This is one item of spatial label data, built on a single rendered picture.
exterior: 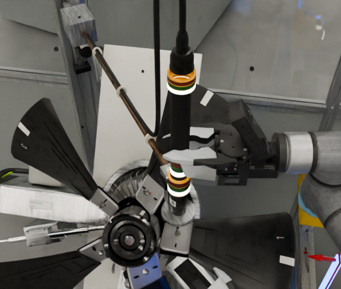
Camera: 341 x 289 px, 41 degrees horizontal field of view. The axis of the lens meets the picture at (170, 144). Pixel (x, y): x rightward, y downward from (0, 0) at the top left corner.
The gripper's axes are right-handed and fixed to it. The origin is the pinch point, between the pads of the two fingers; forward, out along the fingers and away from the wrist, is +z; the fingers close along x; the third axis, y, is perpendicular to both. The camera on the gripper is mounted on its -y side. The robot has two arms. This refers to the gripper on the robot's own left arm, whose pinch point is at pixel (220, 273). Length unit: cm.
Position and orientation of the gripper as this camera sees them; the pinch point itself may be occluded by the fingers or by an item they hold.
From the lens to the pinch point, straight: 99.9
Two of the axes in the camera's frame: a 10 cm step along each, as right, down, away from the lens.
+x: 0.9, 6.4, 7.6
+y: -8.8, 4.1, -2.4
